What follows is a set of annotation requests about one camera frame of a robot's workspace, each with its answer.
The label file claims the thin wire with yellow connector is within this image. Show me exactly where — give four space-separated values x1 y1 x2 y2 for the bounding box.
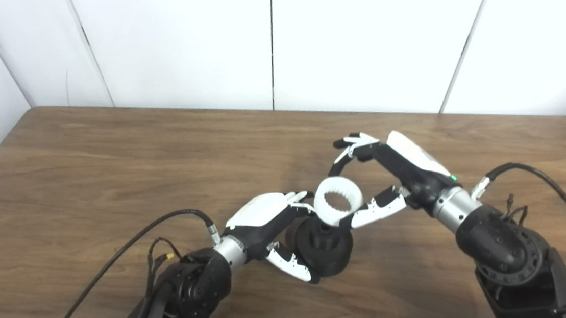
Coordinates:
144 236 184 299

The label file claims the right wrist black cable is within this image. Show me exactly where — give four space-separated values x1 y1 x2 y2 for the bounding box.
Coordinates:
462 159 566 297

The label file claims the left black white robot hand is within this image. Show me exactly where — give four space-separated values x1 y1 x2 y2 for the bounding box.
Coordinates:
220 185 329 285

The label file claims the thin dark wire bundle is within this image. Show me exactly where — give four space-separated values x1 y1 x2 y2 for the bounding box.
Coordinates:
503 194 530 227

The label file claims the round black plastic part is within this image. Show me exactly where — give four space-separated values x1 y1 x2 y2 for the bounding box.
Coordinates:
285 214 356 280

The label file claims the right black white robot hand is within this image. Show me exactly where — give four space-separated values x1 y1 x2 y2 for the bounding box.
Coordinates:
324 126 462 239

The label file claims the white plastic ring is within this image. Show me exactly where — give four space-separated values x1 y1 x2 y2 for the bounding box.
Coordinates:
311 175 365 229

